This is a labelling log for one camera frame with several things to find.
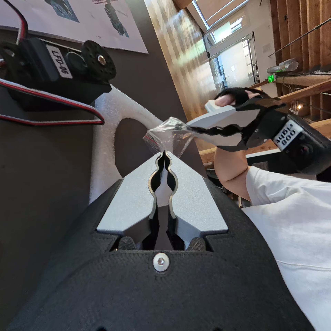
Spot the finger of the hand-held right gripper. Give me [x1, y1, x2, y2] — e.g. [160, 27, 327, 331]
[186, 109, 260, 130]
[193, 126, 246, 147]

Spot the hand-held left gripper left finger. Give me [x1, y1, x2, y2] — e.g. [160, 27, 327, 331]
[96, 152, 164, 245]

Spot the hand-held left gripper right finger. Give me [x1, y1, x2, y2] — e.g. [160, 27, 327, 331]
[165, 151, 229, 242]

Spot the small clear zip bag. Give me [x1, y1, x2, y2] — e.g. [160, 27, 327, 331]
[143, 117, 194, 158]

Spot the white foam square with hole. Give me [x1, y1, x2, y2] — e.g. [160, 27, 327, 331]
[89, 84, 166, 205]

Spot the person's right forearm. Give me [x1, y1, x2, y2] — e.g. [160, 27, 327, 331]
[214, 147, 251, 202]

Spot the dark brown desk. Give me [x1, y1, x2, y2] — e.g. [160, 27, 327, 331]
[0, 0, 207, 331]

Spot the person's right hand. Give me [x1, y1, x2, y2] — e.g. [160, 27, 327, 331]
[215, 87, 270, 107]

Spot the long black ceiling pipe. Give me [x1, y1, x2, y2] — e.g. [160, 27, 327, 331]
[268, 18, 331, 58]

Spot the person's white shirt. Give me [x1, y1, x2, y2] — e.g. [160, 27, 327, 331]
[242, 165, 331, 331]

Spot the printed instruction sheet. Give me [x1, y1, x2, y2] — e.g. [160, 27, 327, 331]
[0, 0, 148, 54]

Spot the silver metal air duct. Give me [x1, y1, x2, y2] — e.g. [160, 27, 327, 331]
[266, 58, 299, 73]

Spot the white earphone with cable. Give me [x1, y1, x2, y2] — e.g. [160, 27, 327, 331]
[277, 259, 331, 271]

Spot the black servo motor with wires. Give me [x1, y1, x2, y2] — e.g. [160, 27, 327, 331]
[0, 0, 105, 127]

